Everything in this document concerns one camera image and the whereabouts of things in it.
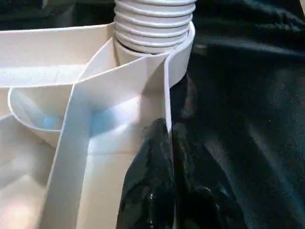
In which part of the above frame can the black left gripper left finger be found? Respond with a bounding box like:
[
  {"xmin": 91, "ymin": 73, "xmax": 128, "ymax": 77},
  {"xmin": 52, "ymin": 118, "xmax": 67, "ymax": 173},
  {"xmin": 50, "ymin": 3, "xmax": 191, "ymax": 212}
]
[{"xmin": 116, "ymin": 118, "xmax": 178, "ymax": 229}]

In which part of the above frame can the white plastic table leg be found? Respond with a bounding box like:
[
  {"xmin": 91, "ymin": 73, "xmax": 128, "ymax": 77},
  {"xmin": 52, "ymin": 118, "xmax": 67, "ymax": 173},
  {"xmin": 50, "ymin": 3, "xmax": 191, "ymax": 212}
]
[{"xmin": 113, "ymin": 0, "xmax": 199, "ymax": 54}]

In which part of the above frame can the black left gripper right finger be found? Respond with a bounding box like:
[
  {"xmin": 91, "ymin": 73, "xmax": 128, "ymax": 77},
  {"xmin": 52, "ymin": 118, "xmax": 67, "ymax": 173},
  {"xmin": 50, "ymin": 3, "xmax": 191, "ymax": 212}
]
[{"xmin": 171, "ymin": 122, "xmax": 247, "ymax": 229}]

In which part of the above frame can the white plastic table top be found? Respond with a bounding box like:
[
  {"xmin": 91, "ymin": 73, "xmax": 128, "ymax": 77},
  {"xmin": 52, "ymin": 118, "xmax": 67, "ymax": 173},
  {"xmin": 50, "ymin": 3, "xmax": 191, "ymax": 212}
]
[{"xmin": 0, "ymin": 22, "xmax": 196, "ymax": 229}]

